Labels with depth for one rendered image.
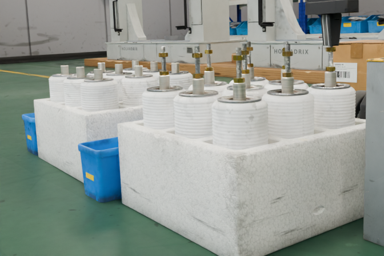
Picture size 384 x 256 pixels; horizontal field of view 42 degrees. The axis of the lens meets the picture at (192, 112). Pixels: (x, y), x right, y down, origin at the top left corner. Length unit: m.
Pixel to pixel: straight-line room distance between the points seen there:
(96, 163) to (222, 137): 0.38
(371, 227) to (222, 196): 0.27
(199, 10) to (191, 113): 3.43
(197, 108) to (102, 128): 0.40
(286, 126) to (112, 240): 0.37
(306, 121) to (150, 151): 0.30
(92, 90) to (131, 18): 4.18
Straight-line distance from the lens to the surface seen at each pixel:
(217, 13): 4.40
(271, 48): 3.64
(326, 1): 1.00
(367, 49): 2.02
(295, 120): 0.91
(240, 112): 0.82
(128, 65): 5.06
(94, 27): 7.78
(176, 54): 4.51
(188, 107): 0.92
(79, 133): 1.28
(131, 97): 1.34
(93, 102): 1.29
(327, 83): 1.03
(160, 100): 1.01
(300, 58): 3.47
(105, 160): 1.13
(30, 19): 7.40
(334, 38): 1.02
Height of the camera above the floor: 0.37
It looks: 9 degrees down
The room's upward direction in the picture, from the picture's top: 2 degrees counter-clockwise
